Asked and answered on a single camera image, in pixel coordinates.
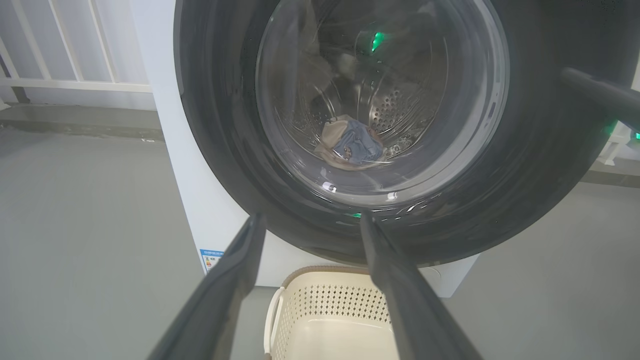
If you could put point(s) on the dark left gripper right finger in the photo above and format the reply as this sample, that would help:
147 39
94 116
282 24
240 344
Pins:
415 310

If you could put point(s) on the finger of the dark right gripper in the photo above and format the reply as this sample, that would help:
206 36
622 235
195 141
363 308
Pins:
605 95

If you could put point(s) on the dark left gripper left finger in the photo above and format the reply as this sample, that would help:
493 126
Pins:
215 310

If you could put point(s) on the white front-load washing machine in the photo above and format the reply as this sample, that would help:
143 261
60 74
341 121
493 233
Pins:
525 175

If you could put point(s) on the blue cartoon print shorts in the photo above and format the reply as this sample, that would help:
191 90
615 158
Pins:
357 145

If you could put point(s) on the cream blue cartoon shirt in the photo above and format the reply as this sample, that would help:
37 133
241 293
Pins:
331 136

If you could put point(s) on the white washing machine body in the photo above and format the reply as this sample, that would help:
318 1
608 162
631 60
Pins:
200 210

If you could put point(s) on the round white filter cover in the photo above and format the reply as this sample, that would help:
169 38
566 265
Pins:
433 274

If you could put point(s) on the blue energy label sticker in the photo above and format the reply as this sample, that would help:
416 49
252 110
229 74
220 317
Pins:
210 259

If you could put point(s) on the cream perforated laundry basket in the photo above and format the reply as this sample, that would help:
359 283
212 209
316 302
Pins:
330 340

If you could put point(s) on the white metal railing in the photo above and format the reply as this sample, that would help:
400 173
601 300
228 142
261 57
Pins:
75 85

